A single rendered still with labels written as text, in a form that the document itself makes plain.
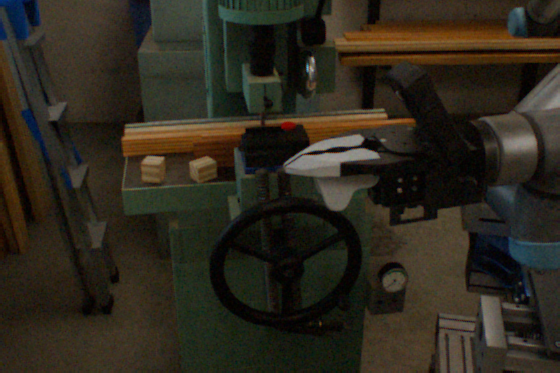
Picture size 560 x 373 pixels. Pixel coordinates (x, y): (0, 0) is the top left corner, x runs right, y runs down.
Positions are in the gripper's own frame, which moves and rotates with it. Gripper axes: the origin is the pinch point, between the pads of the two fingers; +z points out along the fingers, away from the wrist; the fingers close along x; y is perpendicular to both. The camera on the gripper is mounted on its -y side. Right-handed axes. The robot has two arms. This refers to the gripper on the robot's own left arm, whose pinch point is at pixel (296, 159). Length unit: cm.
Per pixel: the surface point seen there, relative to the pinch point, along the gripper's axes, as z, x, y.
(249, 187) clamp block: -1, 49, 27
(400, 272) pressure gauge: -33, 51, 55
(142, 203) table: 19, 59, 33
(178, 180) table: 12, 61, 30
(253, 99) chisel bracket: -6, 69, 17
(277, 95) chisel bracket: -11, 69, 17
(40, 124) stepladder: 51, 136, 41
